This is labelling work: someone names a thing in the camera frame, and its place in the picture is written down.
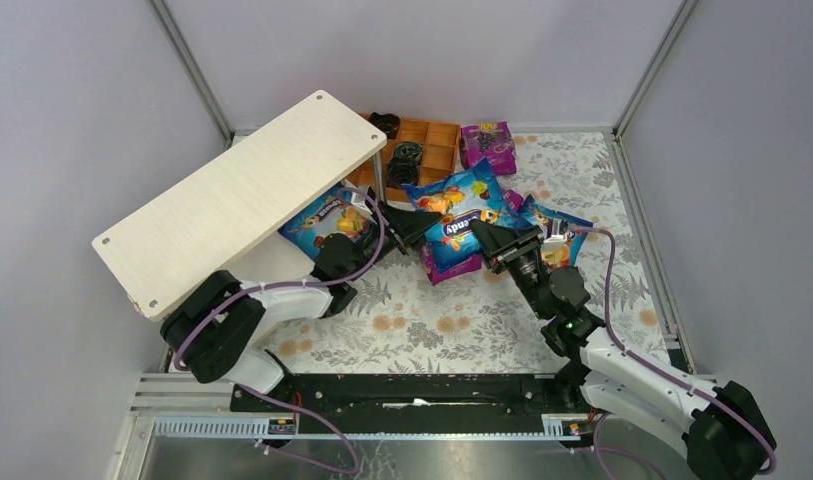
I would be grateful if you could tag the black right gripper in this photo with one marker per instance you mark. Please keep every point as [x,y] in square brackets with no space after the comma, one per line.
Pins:
[512,244]

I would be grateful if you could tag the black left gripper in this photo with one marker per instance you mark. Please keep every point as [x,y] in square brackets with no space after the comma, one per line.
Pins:
[395,228]

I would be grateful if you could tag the blue candy bag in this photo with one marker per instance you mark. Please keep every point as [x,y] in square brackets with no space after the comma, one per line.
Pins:
[555,256]
[472,194]
[326,222]

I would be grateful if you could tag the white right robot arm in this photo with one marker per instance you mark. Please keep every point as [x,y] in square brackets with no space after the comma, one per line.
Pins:
[719,431]

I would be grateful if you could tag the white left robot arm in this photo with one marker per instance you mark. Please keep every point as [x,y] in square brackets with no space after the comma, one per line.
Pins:
[213,331]

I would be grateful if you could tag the purple candy bag middle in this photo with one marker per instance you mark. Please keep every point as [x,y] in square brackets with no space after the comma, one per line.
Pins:
[513,199]

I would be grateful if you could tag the purple candy bag far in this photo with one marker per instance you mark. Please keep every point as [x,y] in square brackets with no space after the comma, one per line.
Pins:
[488,141]

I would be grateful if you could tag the white wooden two-tier shelf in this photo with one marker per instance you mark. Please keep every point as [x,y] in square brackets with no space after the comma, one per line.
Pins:
[164,250]

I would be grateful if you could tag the black coiled item bottom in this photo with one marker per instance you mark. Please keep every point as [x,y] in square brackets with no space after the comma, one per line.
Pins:
[401,171]

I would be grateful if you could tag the black coiled item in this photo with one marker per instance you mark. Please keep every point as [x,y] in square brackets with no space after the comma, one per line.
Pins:
[401,171]
[409,150]
[388,123]

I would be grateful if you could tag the black coiled item middle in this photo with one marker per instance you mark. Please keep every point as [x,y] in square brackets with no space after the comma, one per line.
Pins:
[409,150]

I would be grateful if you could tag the black coiled item top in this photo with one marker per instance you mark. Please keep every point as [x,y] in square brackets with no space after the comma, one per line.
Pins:
[388,123]

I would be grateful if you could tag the floral patterned table mat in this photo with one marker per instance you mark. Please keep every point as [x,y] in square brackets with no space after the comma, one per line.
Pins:
[479,322]

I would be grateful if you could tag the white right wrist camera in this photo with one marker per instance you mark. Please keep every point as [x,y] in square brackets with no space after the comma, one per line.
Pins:
[557,231]

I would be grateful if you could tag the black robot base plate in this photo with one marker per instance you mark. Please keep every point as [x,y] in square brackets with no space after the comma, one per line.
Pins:
[421,404]

